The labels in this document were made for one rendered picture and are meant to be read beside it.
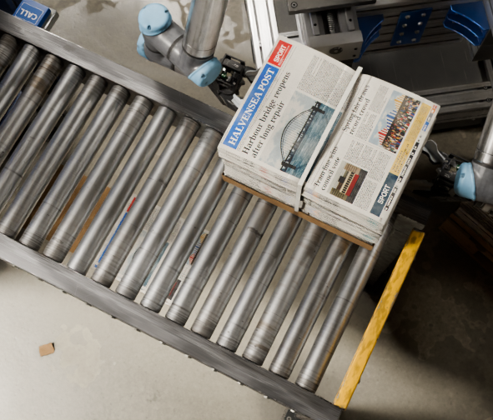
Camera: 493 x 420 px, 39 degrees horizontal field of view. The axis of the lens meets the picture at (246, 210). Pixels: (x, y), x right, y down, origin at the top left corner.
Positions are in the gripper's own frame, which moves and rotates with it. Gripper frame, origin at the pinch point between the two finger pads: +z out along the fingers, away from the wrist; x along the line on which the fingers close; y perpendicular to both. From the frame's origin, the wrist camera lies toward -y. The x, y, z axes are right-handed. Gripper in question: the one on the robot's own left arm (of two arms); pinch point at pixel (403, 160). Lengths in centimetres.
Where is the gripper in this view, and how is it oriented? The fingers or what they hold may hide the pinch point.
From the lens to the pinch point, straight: 169.0
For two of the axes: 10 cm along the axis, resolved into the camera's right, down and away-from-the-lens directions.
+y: -0.3, -2.7, -9.6
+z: -8.9, -4.3, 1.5
